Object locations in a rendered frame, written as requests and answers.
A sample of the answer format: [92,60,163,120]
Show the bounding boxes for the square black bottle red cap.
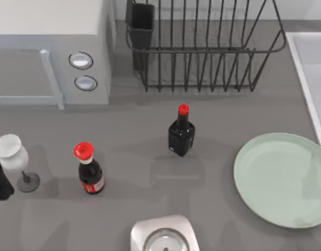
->
[168,104,196,157]

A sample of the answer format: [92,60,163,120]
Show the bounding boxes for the dark bottle with red label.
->
[73,142,105,196]

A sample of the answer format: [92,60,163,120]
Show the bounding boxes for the small microwave knob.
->
[74,75,98,92]

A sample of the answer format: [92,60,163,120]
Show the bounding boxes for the black cutlery holder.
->
[125,0,156,52]

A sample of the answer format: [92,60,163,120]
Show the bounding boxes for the large microwave knob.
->
[68,51,94,71]

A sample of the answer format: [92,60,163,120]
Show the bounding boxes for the silver square scale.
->
[130,214,201,251]

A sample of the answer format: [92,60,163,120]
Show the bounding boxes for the pale green plate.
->
[233,132,321,229]

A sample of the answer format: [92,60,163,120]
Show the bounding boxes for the pale microwave oven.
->
[0,0,116,110]

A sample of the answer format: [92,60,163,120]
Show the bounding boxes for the white wine glass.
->
[0,133,41,193]

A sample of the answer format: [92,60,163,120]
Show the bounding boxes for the black wire dish rack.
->
[125,0,286,93]

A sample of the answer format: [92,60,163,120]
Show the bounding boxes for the microwave door handle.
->
[40,49,65,110]

